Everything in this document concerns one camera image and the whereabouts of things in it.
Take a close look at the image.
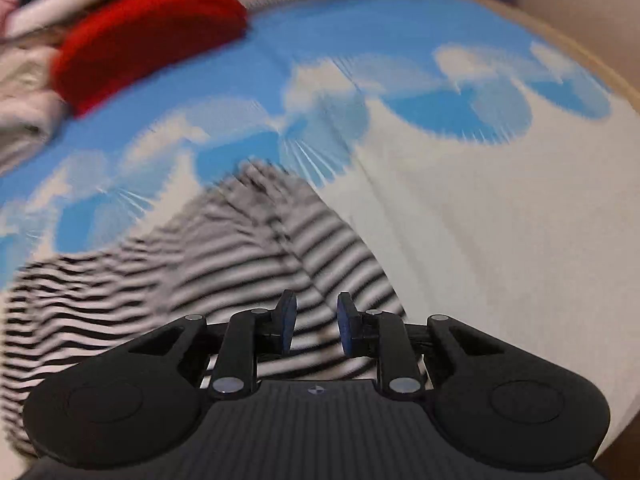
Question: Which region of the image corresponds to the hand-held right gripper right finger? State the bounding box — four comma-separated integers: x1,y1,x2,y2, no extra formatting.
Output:
336,291,504,401

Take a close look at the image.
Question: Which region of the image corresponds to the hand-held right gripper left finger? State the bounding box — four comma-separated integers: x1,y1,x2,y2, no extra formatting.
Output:
129,289,298,402

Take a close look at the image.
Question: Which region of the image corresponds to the black and white striped top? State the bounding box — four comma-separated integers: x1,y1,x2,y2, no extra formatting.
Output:
0,158,409,461

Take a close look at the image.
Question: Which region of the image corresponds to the blue and white printed bedsheet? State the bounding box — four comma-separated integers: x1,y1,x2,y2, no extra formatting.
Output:
0,0,640,466

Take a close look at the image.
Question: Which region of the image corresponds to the red cloth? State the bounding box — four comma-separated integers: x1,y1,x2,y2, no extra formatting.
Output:
50,0,250,119

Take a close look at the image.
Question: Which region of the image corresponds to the grey white cloth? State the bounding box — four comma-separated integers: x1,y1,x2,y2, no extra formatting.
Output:
0,42,70,177

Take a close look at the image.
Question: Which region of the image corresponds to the beige bed frame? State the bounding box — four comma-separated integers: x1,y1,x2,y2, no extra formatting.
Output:
235,0,640,106

